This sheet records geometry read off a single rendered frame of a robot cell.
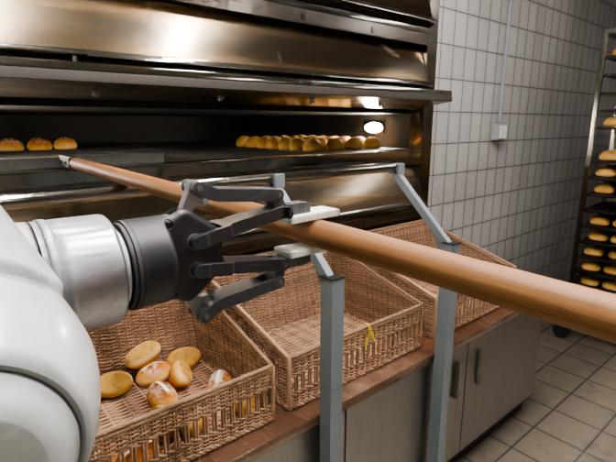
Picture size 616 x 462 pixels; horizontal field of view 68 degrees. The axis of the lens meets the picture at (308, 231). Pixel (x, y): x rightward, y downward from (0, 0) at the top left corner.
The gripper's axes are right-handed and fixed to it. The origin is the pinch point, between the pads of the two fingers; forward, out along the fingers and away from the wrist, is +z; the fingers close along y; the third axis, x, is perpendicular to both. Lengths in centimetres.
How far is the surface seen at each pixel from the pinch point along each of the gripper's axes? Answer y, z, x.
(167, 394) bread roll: 55, 8, -64
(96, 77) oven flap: -22, 3, -79
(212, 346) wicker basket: 52, 26, -74
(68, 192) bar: 1, -11, -57
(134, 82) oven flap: -21, 11, -79
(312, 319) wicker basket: 59, 71, -83
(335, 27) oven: -46, 92, -94
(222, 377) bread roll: 54, 22, -61
